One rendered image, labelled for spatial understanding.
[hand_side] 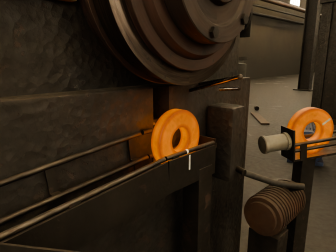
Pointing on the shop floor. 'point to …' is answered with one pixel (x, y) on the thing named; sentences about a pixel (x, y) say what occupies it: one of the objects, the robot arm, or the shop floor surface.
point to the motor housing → (272, 217)
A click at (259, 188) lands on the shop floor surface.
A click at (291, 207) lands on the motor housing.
